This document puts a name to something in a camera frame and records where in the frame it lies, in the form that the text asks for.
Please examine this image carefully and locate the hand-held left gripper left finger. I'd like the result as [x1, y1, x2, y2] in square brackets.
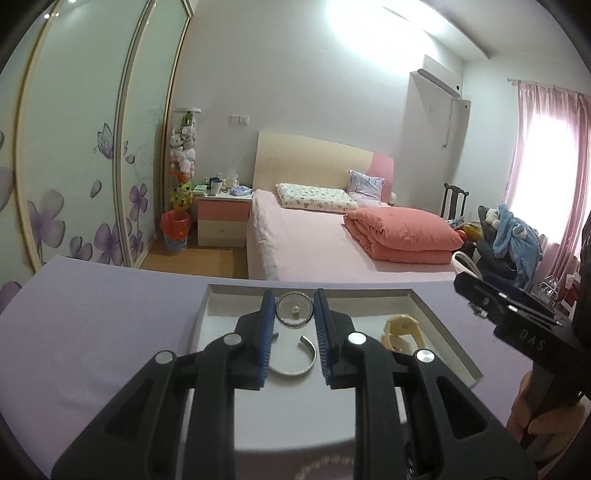
[51, 288, 278, 480]

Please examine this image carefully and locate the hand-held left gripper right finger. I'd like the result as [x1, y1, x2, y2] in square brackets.
[314, 288, 525, 480]

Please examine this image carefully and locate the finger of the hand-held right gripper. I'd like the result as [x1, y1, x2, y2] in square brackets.
[453, 272, 564, 328]

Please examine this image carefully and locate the thin round silver hoop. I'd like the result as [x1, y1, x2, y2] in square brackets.
[276, 292, 316, 329]

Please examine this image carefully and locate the silver bangle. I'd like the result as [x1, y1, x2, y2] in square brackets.
[268, 333, 319, 377]

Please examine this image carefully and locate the grey cardboard tray box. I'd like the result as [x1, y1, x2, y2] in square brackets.
[185, 282, 485, 455]

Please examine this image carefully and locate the yellow wrist watch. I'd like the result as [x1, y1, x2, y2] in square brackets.
[381, 314, 435, 356]

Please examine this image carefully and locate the white pearl bracelet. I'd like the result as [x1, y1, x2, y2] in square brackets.
[295, 455, 365, 480]

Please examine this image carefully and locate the person's right hand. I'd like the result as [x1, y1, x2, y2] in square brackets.
[505, 370, 591, 480]

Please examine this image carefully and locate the dark clothing pile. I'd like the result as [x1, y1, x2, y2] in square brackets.
[475, 205, 522, 282]

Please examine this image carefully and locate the blue fleece garment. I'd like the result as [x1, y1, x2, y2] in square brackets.
[492, 205, 544, 289]

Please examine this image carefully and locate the metal rack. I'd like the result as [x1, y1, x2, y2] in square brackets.
[538, 274, 568, 301]

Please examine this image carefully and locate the bed with pink sheet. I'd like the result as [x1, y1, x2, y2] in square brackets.
[245, 189, 462, 282]

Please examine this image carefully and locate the dark wooden chair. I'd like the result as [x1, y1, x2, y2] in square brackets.
[442, 182, 469, 220]

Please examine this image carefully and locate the folded pink duvet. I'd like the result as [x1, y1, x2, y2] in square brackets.
[343, 206, 464, 265]

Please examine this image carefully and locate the pink and cream nightstand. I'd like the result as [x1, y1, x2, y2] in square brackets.
[196, 191, 254, 247]

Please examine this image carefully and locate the red trash bin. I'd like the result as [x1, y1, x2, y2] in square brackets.
[160, 210, 191, 254]

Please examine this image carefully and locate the patterned white pillow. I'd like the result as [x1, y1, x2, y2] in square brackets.
[276, 183, 358, 214]

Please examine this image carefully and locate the purple tablecloth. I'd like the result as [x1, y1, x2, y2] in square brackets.
[0, 256, 555, 480]

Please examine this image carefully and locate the purple pillow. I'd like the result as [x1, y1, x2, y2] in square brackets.
[347, 170, 386, 207]

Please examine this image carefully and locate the pink curtain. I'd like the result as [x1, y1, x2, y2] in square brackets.
[501, 80, 591, 296]

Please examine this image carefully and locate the cream and pink headboard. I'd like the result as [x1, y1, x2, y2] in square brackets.
[253, 130, 395, 204]

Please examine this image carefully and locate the air conditioner pipe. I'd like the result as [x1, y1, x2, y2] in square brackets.
[443, 97, 472, 149]

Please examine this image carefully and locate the clear tube of plush toys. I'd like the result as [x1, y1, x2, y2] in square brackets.
[167, 107, 202, 213]

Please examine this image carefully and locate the curtain rod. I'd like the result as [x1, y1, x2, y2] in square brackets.
[507, 76, 587, 97]

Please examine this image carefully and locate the floral sliding door wardrobe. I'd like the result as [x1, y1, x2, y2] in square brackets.
[0, 0, 192, 315]

